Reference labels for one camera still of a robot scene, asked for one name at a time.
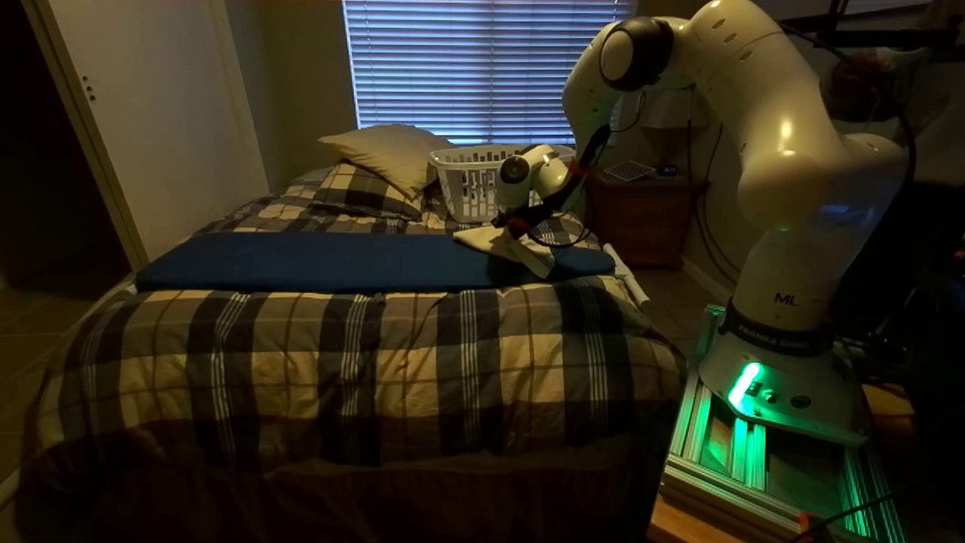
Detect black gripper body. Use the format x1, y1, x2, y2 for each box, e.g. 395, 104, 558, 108
493, 192, 555, 245

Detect white striped cloth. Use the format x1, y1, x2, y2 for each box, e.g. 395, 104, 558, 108
451, 219, 558, 280

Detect aluminium robot base stand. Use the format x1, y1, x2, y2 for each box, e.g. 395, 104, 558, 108
659, 297, 911, 543

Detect white laundry basket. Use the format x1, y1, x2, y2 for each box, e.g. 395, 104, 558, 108
425, 140, 581, 228

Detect wooden nightstand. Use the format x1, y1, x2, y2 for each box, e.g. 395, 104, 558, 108
581, 162, 708, 270

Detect beige pillow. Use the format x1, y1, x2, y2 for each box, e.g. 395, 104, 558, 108
317, 121, 458, 201

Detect window blinds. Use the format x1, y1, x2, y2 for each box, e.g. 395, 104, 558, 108
342, 0, 639, 150

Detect blue mat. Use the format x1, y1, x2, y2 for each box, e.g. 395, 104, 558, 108
132, 228, 617, 294

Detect plaid bed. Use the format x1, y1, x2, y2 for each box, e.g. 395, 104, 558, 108
14, 159, 689, 543

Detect white door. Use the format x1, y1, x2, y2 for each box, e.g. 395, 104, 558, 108
21, 0, 272, 270

